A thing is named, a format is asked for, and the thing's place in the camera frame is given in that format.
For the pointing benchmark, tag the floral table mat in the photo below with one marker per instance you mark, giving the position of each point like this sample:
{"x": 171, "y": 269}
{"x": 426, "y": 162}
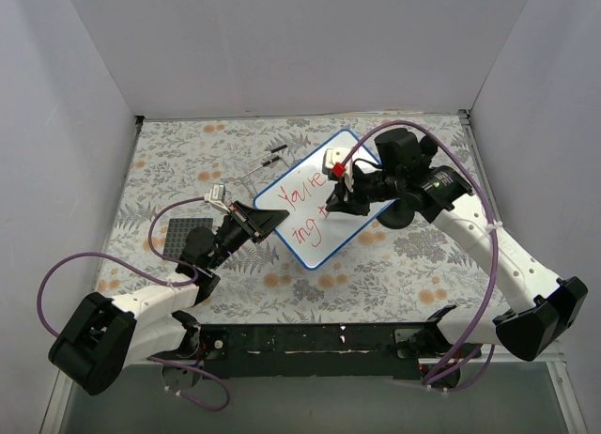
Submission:
{"x": 380, "y": 275}

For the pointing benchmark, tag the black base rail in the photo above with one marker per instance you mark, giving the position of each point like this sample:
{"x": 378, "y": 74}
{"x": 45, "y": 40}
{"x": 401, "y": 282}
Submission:
{"x": 318, "y": 350}

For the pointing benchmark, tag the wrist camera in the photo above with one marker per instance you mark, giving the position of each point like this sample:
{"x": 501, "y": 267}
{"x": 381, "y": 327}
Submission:
{"x": 336, "y": 166}
{"x": 216, "y": 198}

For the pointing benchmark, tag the blue framed whiteboard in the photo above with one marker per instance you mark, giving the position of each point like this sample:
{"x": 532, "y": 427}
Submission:
{"x": 303, "y": 190}

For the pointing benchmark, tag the wire whiteboard stand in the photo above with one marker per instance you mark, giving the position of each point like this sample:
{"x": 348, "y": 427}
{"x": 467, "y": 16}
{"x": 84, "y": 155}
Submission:
{"x": 252, "y": 166}

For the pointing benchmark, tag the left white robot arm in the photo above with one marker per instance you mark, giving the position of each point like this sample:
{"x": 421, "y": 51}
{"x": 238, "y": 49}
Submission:
{"x": 105, "y": 335}

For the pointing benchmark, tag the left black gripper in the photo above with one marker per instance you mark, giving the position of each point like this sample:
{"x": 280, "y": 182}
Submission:
{"x": 247, "y": 221}

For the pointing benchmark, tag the grey studded baseplate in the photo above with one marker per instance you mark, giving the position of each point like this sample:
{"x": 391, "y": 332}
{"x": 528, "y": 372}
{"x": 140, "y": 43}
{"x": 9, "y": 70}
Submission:
{"x": 177, "y": 232}

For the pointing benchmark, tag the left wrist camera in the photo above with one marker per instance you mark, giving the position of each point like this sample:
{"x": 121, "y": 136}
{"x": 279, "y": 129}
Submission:
{"x": 216, "y": 198}

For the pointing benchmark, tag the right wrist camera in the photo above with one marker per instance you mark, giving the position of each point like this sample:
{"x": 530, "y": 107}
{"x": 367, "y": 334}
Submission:
{"x": 336, "y": 166}

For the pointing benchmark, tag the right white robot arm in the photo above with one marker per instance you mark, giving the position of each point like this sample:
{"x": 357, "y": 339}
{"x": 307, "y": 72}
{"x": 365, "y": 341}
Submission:
{"x": 526, "y": 306}

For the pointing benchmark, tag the black microphone on stand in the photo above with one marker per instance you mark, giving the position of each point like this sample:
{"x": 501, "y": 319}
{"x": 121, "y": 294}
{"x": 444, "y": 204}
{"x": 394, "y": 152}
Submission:
{"x": 405, "y": 161}

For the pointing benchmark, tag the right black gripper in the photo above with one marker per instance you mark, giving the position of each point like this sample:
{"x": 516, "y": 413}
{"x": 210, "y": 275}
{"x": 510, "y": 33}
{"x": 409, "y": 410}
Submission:
{"x": 356, "y": 190}

